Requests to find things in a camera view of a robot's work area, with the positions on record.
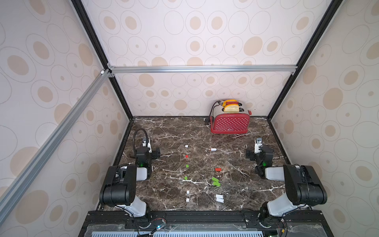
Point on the yellow toast back slice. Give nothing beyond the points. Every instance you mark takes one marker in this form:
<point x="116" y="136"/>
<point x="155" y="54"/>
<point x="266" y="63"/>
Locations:
<point x="229" y="102"/>

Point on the red toaster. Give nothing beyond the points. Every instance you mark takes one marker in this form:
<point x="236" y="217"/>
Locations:
<point x="229" y="123"/>

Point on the black frame post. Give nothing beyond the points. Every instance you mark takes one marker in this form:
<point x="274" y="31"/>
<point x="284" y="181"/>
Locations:
<point x="319" y="32"/>
<point x="90" y="31"/>

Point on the white usb drive lower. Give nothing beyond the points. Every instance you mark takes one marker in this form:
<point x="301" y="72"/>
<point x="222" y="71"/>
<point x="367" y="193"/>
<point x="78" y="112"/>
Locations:
<point x="220" y="200"/>

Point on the yellow toast front slice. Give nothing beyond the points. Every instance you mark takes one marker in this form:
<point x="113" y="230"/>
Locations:
<point x="231" y="108"/>

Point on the horizontal aluminium rail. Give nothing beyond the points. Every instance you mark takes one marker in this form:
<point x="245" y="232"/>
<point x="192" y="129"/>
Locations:
<point x="201" y="69"/>

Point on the green usb drive lower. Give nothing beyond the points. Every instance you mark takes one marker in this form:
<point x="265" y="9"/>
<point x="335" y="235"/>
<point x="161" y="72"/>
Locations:
<point x="217" y="184"/>

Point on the left black frame post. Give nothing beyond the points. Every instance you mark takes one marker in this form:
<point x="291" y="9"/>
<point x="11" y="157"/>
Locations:
<point x="90" y="31"/>

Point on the green usb drive upper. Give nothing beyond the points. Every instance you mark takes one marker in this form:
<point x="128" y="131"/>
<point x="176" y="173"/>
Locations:
<point x="215" y="179"/>

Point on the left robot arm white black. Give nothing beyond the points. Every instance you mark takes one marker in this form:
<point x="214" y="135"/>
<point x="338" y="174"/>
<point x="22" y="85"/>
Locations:
<point x="119" y="186"/>

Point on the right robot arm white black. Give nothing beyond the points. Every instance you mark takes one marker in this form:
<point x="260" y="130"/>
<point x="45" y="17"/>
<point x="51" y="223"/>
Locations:
<point x="303" y="187"/>

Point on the green usb drive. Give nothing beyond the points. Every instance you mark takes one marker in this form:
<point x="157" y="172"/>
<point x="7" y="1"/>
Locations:
<point x="215" y="179"/>
<point x="217" y="184"/>

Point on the left diagonal aluminium rail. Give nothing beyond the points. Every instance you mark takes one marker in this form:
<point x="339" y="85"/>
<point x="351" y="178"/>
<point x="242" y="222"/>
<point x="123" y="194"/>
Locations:
<point x="16" y="191"/>

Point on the yellow toast slice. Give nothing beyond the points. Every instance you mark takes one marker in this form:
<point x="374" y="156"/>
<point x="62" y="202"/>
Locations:
<point x="229" y="102"/>
<point x="231" y="108"/>

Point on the right black frame post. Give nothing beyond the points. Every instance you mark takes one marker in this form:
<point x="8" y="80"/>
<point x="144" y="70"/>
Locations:
<point x="319" y="32"/>

